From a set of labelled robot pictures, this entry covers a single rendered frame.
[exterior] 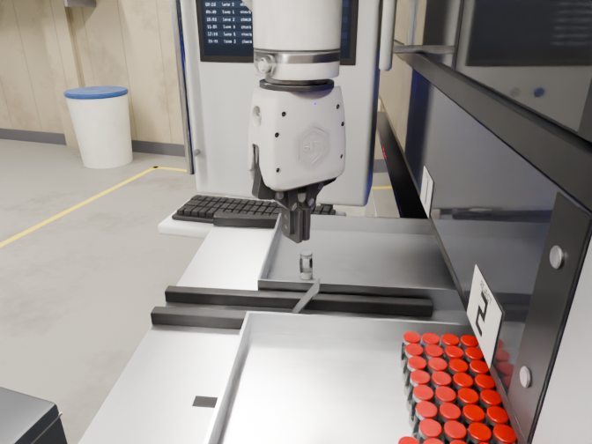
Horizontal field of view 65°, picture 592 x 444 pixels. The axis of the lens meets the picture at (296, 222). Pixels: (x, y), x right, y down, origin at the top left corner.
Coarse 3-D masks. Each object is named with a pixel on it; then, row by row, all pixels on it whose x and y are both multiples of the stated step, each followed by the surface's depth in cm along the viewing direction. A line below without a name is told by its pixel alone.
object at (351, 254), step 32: (320, 224) 94; (352, 224) 93; (384, 224) 92; (416, 224) 92; (288, 256) 84; (320, 256) 84; (352, 256) 84; (384, 256) 84; (416, 256) 84; (288, 288) 70; (320, 288) 70; (352, 288) 69; (384, 288) 69; (416, 288) 68; (448, 288) 74
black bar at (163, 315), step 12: (156, 312) 65; (168, 312) 65; (180, 312) 65; (192, 312) 65; (204, 312) 65; (216, 312) 65; (228, 312) 65; (240, 312) 65; (168, 324) 66; (180, 324) 66; (192, 324) 65; (204, 324) 65; (216, 324) 65; (228, 324) 65; (240, 324) 65
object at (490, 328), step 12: (480, 276) 46; (480, 288) 45; (480, 300) 45; (492, 300) 42; (468, 312) 49; (492, 312) 42; (480, 324) 45; (492, 324) 41; (492, 336) 41; (492, 348) 41
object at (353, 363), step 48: (240, 336) 58; (288, 336) 63; (336, 336) 63; (384, 336) 62; (240, 384) 55; (288, 384) 55; (336, 384) 55; (384, 384) 55; (240, 432) 49; (288, 432) 49; (336, 432) 49; (384, 432) 49
